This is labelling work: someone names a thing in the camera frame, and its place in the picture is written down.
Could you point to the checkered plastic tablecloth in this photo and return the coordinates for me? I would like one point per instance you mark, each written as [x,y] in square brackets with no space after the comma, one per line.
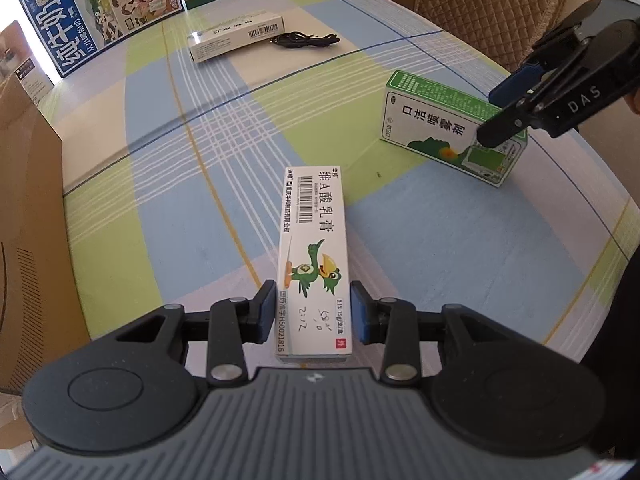
[176,144]

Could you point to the small brown product box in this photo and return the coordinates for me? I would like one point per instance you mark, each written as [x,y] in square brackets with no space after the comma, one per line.
[16,59]

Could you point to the green white spray box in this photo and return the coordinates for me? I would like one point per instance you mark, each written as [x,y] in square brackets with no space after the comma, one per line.
[440,123]

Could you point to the brown quilted chair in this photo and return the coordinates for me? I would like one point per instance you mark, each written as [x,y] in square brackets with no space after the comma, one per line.
[503,30]

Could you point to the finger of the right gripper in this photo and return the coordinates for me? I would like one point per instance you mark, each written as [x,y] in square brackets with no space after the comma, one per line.
[508,122]
[547,54]

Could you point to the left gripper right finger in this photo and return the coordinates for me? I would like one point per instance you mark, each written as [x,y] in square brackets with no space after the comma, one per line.
[393,323]

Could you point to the person's right hand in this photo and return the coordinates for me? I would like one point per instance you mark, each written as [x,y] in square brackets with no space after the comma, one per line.
[633,102]

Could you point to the white ointment box with bird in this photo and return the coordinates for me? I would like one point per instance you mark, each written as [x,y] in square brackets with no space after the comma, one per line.
[314,318]

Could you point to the white barcode medicine box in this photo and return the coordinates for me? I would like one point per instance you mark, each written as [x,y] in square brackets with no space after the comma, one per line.
[234,34]

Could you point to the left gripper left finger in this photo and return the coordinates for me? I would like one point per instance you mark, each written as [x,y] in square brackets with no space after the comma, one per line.
[233,322]

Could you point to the open brown cardboard box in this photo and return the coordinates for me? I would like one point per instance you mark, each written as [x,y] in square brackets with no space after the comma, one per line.
[41,315]

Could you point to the blue milk carton box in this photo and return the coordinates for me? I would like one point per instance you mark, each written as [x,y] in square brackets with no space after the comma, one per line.
[73,32]

